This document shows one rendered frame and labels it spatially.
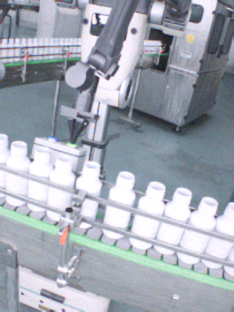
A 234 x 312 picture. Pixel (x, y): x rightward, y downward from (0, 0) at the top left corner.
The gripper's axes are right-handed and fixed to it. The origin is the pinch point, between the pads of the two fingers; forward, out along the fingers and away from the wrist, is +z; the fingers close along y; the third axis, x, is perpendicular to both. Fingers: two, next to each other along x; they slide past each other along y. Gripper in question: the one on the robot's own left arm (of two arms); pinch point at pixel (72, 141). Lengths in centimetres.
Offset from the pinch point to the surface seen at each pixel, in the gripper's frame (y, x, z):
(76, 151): 3.0, -4.0, 1.9
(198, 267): 41.5, -15.1, 18.6
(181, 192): 32.3, -15.6, 2.6
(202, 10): 20, 305, -171
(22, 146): -7.0, -16.4, 2.8
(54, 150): -3.5, -3.9, 3.5
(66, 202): 7.3, -16.4, 12.7
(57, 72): -82, 165, -34
